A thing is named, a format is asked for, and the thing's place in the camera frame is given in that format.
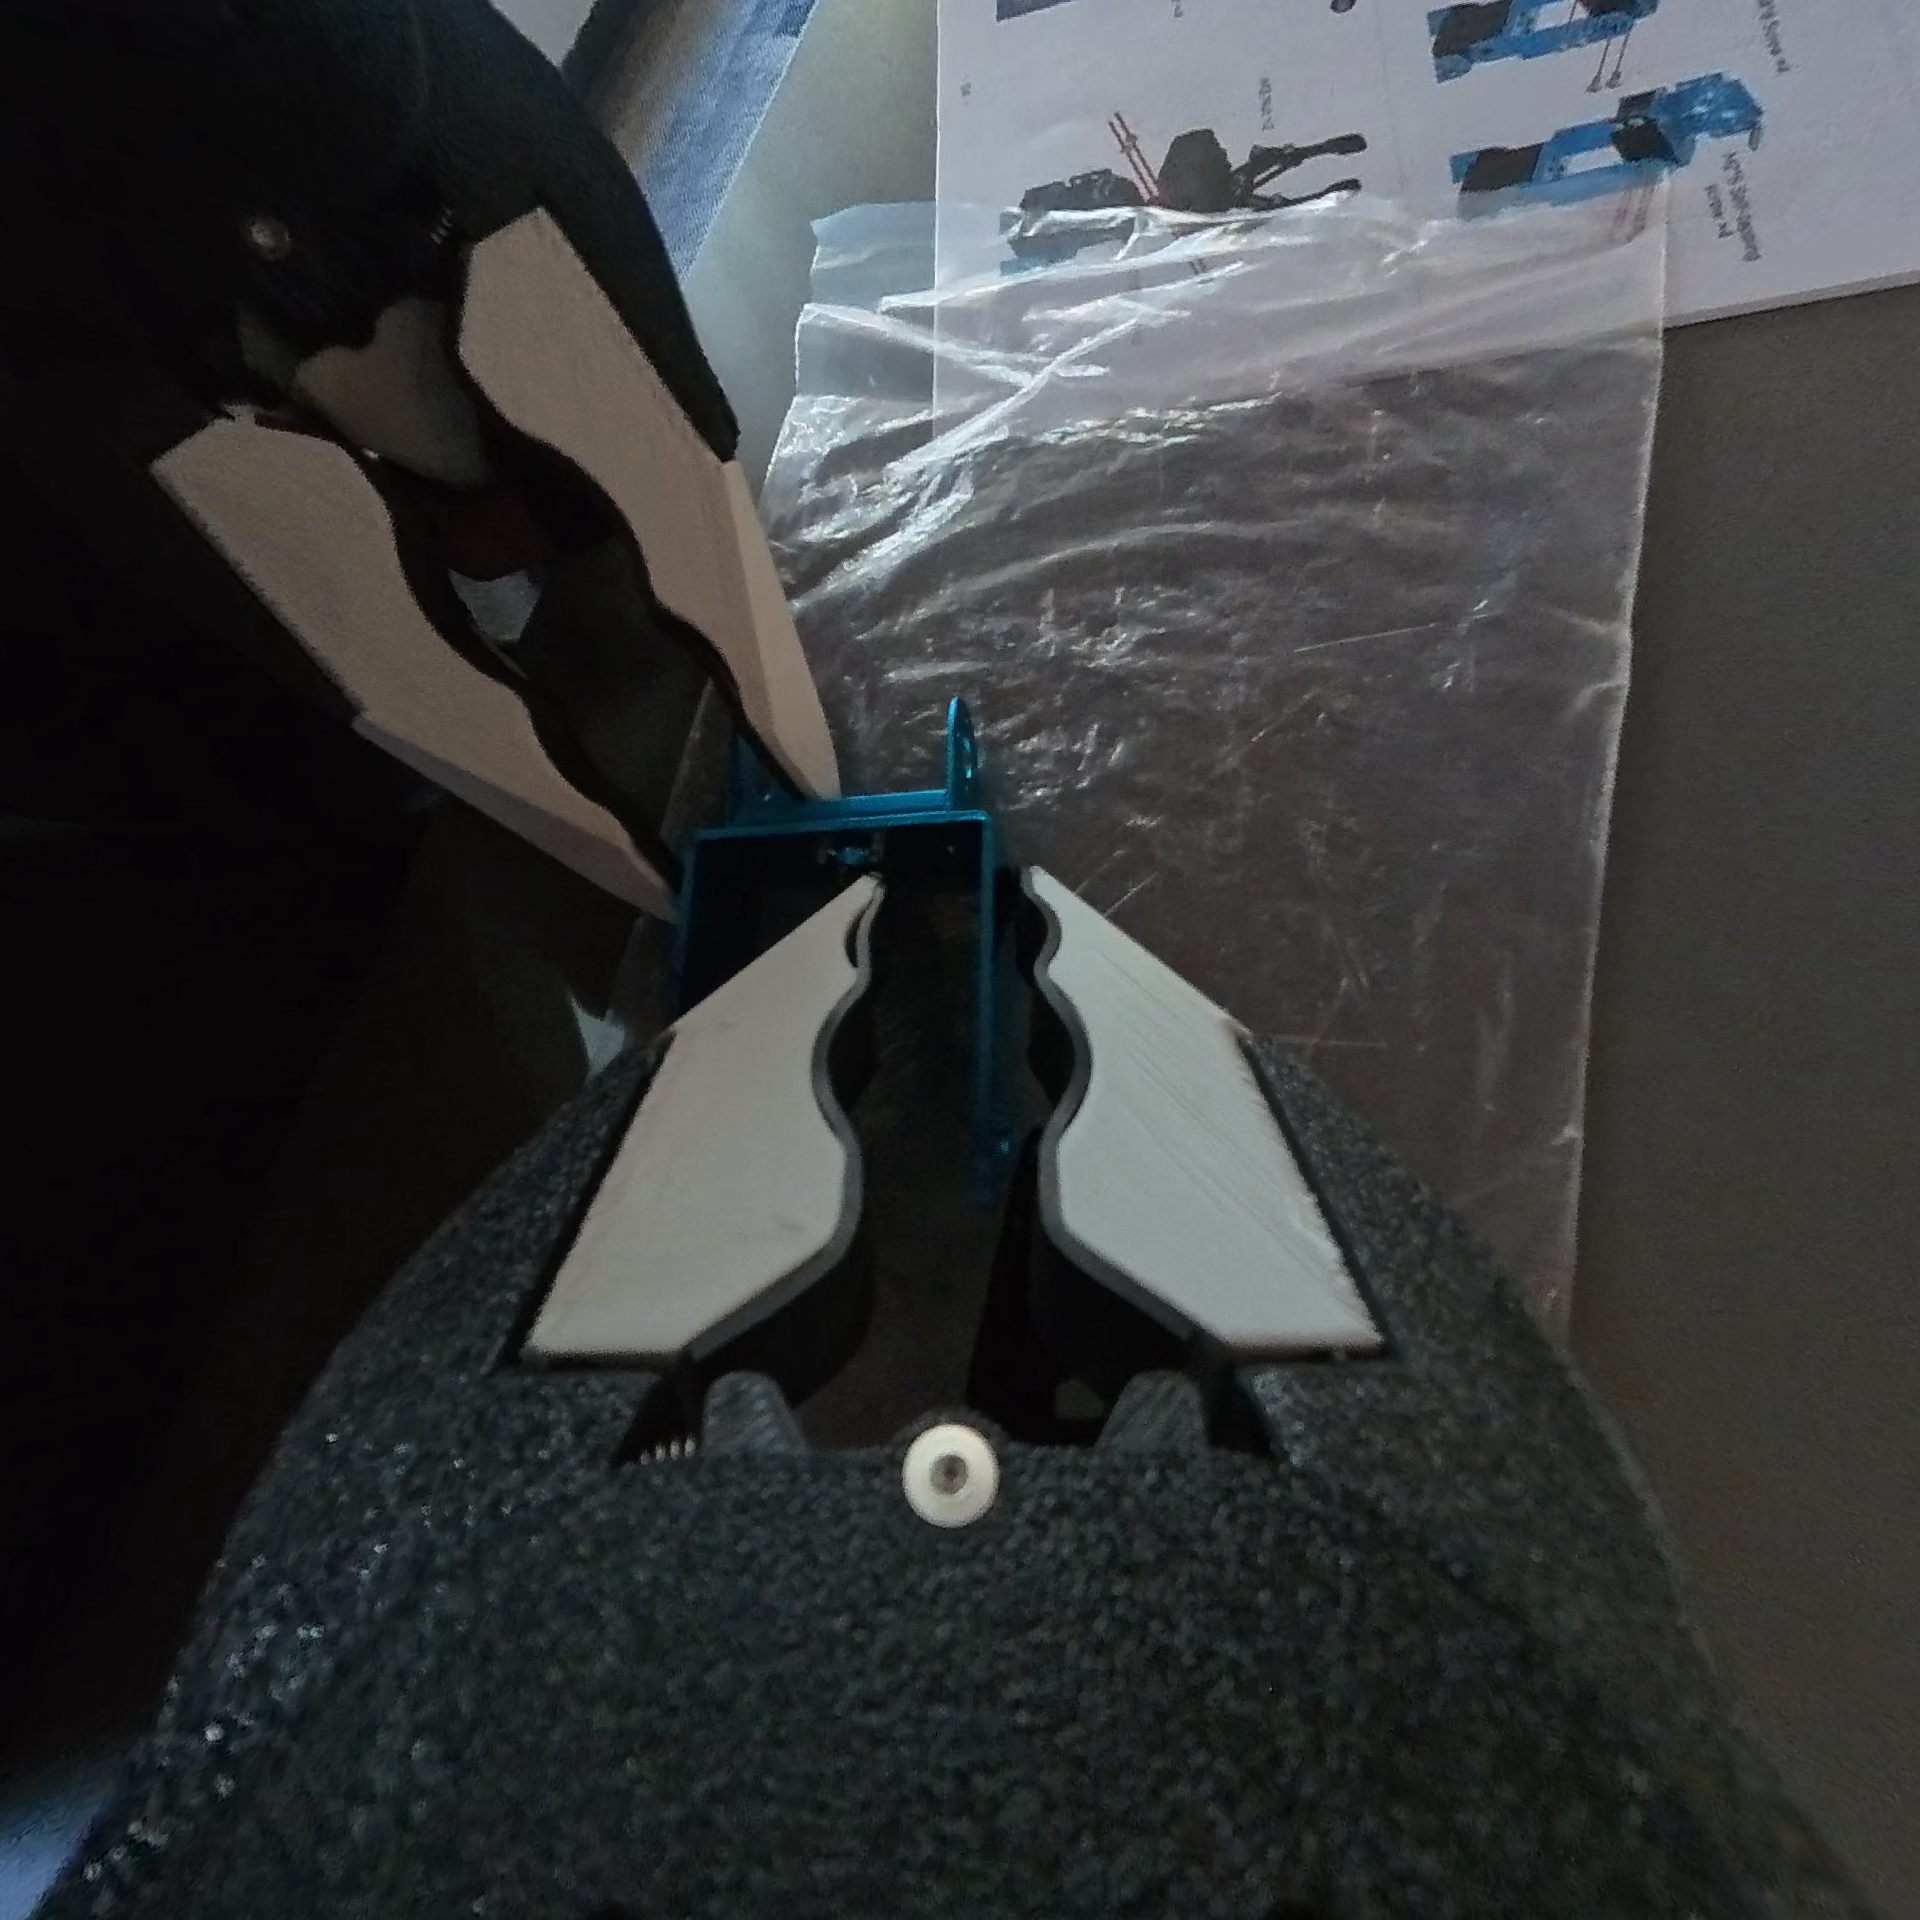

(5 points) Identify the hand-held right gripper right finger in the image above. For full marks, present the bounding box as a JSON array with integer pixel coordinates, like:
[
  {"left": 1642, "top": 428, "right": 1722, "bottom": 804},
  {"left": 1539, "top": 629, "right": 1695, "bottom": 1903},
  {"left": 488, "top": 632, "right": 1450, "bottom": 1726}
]
[{"left": 1020, "top": 864, "right": 1393, "bottom": 1356}]

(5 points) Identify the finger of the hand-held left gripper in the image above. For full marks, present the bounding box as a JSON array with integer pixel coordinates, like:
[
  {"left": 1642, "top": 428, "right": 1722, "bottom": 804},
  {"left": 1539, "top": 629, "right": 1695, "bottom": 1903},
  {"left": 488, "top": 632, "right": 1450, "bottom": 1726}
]
[
  {"left": 455, "top": 208, "right": 841, "bottom": 800},
  {"left": 152, "top": 406, "right": 683, "bottom": 920}
]

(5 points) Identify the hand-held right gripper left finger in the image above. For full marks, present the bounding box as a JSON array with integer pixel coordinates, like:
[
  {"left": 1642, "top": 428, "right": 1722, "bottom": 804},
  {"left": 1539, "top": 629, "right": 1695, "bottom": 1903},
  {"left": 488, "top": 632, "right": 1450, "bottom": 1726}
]
[{"left": 525, "top": 872, "right": 887, "bottom": 1370}]

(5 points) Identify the blue metal bracket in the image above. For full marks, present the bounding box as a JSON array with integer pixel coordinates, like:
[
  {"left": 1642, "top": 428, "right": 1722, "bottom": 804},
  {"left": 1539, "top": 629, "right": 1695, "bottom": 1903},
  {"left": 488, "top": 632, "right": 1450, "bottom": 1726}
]
[{"left": 667, "top": 696, "right": 1056, "bottom": 1221}]

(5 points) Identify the clear plastic bag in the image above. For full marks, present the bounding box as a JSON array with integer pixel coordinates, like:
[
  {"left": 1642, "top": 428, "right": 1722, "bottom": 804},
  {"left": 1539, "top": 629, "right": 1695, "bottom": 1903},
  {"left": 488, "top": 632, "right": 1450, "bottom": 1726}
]
[{"left": 749, "top": 195, "right": 1674, "bottom": 1354}]

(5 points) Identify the person's left hand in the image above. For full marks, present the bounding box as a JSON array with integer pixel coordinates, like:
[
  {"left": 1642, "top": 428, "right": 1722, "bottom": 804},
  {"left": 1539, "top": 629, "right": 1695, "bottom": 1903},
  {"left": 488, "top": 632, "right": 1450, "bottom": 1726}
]
[{"left": 417, "top": 478, "right": 570, "bottom": 584}]

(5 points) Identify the white assembly instruction booklet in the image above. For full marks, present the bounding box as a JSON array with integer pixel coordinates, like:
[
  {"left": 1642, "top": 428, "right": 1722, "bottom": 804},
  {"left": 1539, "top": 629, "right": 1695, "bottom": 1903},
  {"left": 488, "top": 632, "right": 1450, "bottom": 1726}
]
[{"left": 930, "top": 0, "right": 1920, "bottom": 349}]

